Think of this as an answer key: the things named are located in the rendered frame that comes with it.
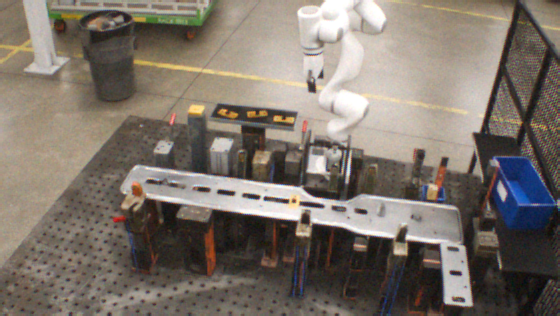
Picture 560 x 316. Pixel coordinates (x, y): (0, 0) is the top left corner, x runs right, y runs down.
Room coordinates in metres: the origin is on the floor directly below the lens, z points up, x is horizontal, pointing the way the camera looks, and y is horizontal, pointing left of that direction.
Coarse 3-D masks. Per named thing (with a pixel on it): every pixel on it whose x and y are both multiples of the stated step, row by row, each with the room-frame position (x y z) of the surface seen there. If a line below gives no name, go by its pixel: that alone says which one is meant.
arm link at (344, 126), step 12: (348, 96) 1.99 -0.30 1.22; (360, 96) 2.00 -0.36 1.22; (336, 108) 1.98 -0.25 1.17; (348, 108) 1.95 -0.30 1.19; (360, 108) 1.94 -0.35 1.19; (336, 120) 2.04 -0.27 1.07; (348, 120) 1.95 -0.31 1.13; (360, 120) 1.94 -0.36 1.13; (336, 132) 1.97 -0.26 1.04; (348, 132) 1.98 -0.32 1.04
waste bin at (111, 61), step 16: (96, 16) 4.24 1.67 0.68; (112, 16) 4.29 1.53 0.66; (128, 16) 4.23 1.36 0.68; (80, 32) 3.97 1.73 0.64; (96, 32) 3.82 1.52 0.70; (112, 32) 3.85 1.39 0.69; (128, 32) 3.98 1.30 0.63; (96, 48) 3.84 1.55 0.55; (112, 48) 3.86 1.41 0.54; (128, 48) 3.99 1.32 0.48; (96, 64) 3.88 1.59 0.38; (112, 64) 3.88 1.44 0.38; (128, 64) 3.99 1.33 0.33; (96, 80) 3.90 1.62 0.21; (112, 80) 3.88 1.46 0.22; (128, 80) 3.98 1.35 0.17; (112, 96) 3.88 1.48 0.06; (128, 96) 3.96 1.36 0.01
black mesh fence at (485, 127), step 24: (528, 24) 2.37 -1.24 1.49; (504, 48) 2.60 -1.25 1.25; (552, 48) 1.96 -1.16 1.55; (504, 72) 2.50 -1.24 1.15; (528, 72) 2.16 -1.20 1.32; (552, 72) 1.90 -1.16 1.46; (528, 96) 2.07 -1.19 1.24; (552, 96) 1.82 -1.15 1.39; (504, 120) 2.30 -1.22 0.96; (528, 120) 1.97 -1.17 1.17; (552, 120) 1.72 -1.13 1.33; (552, 168) 1.57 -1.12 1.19; (552, 192) 1.47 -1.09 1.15; (528, 288) 1.31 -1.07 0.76; (552, 288) 1.17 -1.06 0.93; (552, 312) 1.09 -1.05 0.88
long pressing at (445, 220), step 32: (128, 192) 1.55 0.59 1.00; (160, 192) 1.55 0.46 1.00; (192, 192) 1.56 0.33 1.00; (256, 192) 1.58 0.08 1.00; (288, 192) 1.59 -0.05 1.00; (320, 224) 1.43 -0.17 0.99; (352, 224) 1.42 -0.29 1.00; (384, 224) 1.43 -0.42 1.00; (416, 224) 1.43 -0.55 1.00; (448, 224) 1.43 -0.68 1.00
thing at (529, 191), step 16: (496, 160) 1.68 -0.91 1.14; (512, 160) 1.68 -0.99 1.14; (528, 160) 1.67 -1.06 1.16; (496, 176) 1.60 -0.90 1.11; (512, 176) 1.68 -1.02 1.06; (528, 176) 1.62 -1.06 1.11; (496, 192) 1.56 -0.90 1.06; (512, 192) 1.45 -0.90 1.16; (528, 192) 1.58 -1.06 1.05; (544, 192) 1.48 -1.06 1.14; (512, 208) 1.41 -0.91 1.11; (528, 208) 1.38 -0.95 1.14; (544, 208) 1.38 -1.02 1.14; (512, 224) 1.38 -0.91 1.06; (528, 224) 1.38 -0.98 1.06; (544, 224) 1.38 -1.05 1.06
